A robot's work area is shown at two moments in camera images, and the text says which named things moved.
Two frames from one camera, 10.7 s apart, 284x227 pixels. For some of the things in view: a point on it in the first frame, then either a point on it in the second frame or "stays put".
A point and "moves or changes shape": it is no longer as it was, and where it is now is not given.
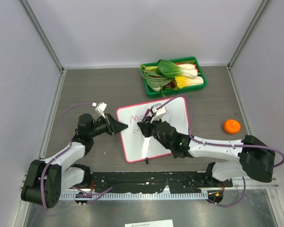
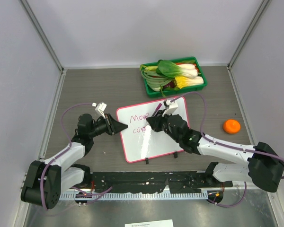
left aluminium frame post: x=33 y=20 stays put
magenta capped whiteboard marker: x=146 y=114 moves or changes shape
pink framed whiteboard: x=136 y=146 stays put
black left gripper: x=113 y=126 stays put
